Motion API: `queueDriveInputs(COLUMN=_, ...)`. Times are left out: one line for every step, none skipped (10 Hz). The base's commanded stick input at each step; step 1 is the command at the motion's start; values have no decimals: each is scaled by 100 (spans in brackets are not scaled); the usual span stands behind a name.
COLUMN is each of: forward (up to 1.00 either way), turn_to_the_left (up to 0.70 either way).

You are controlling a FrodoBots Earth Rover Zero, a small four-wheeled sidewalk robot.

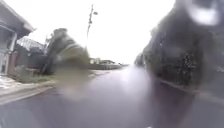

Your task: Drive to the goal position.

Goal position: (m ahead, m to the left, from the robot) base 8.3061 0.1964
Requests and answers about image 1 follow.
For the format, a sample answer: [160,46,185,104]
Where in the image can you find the tall street light pole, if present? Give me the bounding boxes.
[85,3,99,49]

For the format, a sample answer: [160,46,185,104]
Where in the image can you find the dark round tree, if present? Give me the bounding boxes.
[41,27,90,75]

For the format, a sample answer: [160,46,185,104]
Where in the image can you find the wet grey asphalt road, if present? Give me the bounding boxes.
[0,64,224,128]

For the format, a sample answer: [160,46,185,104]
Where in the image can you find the grey pavement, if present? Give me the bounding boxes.
[0,75,56,98]

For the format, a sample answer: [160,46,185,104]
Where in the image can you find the pale building with dark roof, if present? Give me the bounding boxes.
[0,0,37,77]

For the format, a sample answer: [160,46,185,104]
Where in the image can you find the pale kerb strip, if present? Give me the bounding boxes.
[0,85,55,106]

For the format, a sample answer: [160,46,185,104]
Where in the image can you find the dark tall hedge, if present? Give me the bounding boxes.
[133,0,224,91]

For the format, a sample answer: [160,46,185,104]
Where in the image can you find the low distant building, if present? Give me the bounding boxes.
[89,57,123,71]

